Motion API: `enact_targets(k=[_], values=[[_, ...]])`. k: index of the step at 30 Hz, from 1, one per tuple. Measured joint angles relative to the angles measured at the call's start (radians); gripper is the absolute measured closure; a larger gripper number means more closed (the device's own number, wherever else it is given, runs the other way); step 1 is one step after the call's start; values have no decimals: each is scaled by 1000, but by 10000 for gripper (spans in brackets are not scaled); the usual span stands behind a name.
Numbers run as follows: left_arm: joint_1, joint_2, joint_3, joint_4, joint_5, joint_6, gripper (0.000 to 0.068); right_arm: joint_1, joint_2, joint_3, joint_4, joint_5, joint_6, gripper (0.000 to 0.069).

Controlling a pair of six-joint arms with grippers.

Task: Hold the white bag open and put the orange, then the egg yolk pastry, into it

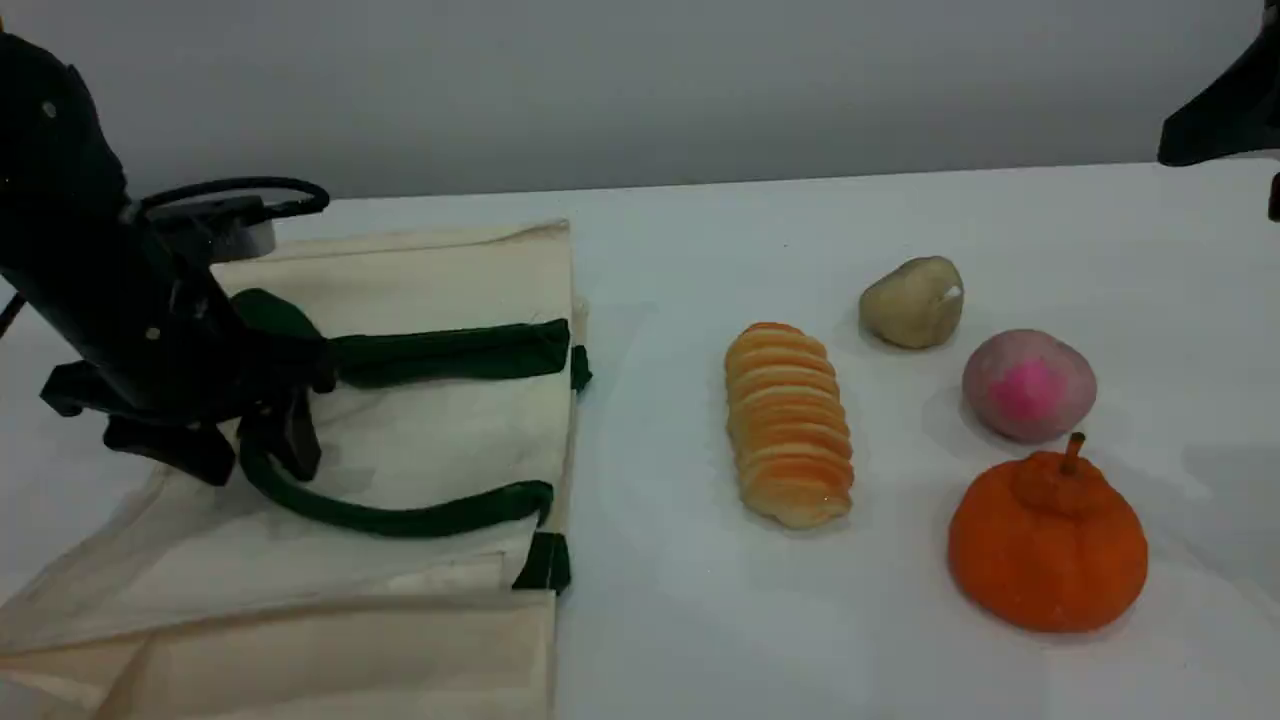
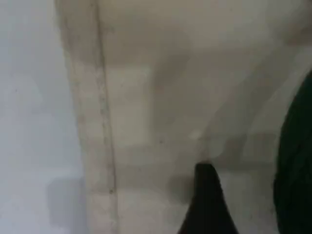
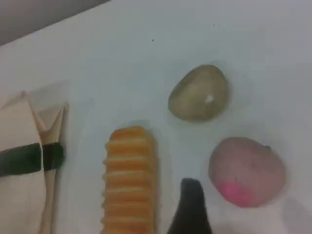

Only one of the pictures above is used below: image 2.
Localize cream canvas bag green handles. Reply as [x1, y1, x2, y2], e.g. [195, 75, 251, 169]
[54, 0, 312, 234]

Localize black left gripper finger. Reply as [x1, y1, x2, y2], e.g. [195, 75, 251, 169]
[179, 162, 243, 234]

